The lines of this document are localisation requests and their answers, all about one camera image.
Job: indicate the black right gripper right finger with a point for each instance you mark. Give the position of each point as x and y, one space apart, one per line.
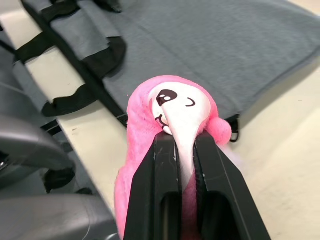
225 195

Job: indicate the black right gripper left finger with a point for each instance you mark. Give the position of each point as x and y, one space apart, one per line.
152 190

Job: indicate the pink plush mouse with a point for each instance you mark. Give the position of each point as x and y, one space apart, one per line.
140 120

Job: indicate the grey fabric laptop bag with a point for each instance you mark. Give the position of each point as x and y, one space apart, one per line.
200 45

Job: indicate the silver robot body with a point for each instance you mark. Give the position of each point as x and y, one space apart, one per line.
50 215

